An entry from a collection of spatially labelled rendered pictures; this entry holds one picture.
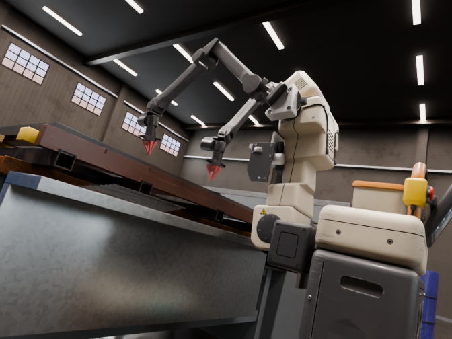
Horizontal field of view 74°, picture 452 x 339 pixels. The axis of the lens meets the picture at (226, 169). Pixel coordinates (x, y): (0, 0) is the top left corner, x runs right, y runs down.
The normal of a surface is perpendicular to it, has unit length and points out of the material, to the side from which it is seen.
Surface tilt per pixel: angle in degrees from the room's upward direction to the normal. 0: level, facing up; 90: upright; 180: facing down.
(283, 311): 90
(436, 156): 90
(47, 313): 90
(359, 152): 90
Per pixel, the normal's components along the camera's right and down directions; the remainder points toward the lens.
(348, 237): -0.54, -0.32
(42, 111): 0.81, 0.07
